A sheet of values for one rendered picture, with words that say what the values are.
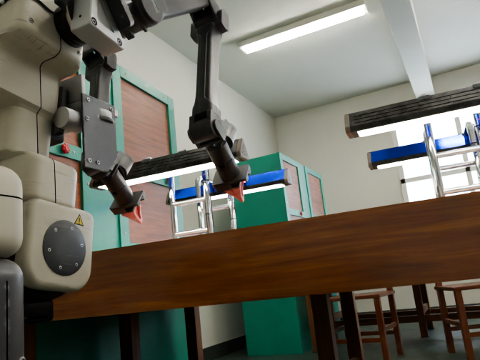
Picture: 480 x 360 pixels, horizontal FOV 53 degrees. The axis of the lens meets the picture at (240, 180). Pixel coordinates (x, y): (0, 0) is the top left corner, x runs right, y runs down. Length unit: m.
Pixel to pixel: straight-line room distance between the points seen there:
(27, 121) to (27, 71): 0.10
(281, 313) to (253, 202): 1.03
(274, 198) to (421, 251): 3.32
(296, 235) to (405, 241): 0.25
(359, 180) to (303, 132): 1.08
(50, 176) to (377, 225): 0.72
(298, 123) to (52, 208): 6.24
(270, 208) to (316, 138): 2.67
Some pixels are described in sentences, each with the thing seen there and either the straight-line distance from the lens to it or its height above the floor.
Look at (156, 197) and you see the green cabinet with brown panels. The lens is 2.62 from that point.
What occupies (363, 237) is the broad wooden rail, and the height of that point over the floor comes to 0.70.
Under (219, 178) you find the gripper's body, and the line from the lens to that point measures 1.31.
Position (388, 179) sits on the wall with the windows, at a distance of 6.56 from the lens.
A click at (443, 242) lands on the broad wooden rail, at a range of 1.15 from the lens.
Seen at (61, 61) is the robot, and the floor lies 1.10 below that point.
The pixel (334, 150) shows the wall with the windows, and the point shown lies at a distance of 6.79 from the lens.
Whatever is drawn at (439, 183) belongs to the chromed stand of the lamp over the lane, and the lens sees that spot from 1.64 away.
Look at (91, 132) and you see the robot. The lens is 1.04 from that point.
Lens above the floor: 0.62
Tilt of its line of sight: 12 degrees up
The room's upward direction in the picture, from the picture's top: 6 degrees counter-clockwise
